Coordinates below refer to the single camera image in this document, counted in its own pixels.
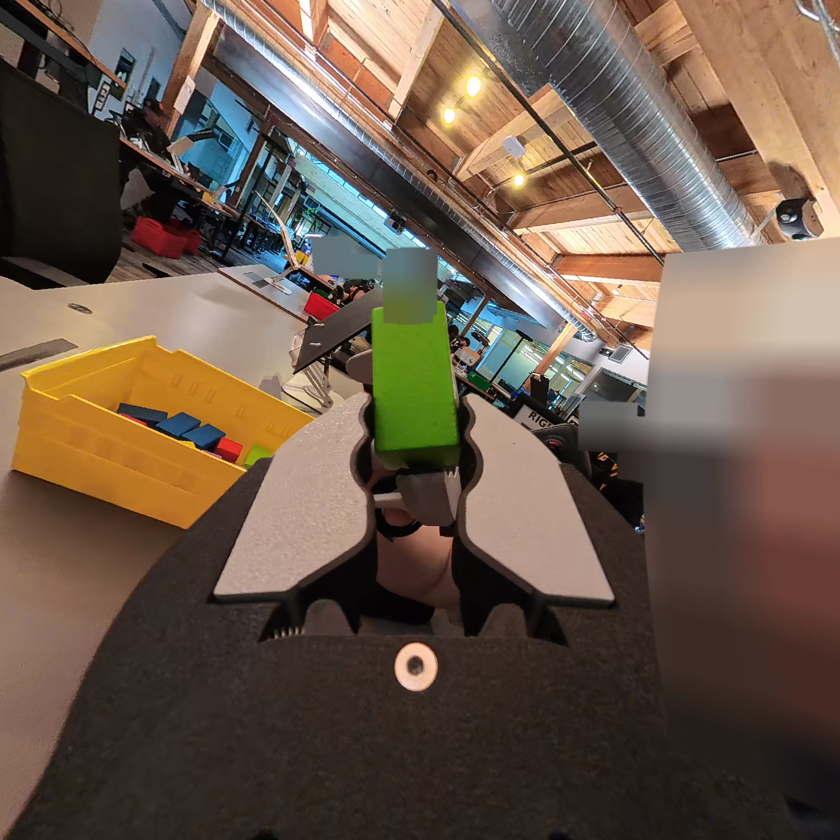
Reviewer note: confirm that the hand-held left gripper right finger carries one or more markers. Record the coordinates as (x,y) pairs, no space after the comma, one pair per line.
(525,518)

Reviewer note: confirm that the blue wooden cuboid block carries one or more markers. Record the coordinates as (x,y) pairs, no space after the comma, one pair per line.
(203,437)

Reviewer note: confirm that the large spiral ceiling duct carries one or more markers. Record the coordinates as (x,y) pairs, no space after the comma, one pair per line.
(623,118)

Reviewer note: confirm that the red plastic bin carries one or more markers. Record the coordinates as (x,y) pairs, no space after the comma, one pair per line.
(321,307)

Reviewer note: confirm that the large blue wooden block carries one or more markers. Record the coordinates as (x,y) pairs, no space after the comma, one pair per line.
(177,425)

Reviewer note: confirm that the framed black white marker sign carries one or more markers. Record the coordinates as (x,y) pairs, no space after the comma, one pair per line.
(541,415)

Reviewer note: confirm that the white ceiling device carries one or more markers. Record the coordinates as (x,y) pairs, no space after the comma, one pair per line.
(514,145)

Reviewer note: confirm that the ceiling projector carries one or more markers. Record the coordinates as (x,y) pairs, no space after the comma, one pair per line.
(394,222)

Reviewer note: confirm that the black tilted board stand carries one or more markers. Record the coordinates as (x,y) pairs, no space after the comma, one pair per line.
(334,334)

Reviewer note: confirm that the yellow plastic bin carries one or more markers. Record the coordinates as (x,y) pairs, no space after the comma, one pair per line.
(98,472)

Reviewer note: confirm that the white curved board stand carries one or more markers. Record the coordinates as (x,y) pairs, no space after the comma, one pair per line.
(285,243)

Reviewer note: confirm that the red storage tote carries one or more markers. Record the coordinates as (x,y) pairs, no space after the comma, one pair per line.
(157,237)
(190,239)

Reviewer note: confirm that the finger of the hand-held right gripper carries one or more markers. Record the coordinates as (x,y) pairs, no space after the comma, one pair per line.
(359,366)

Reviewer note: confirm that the person's right hand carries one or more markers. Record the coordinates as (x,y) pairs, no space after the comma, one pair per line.
(420,564)

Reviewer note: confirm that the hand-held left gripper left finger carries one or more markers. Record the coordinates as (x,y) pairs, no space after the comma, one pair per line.
(302,518)

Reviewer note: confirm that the black office chair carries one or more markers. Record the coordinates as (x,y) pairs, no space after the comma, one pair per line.
(59,170)

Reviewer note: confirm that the round ceiling lamp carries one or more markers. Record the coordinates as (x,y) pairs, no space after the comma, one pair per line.
(518,179)
(449,115)
(472,85)

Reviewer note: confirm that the wooden standing desk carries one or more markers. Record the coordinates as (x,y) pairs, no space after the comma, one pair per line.
(59,39)

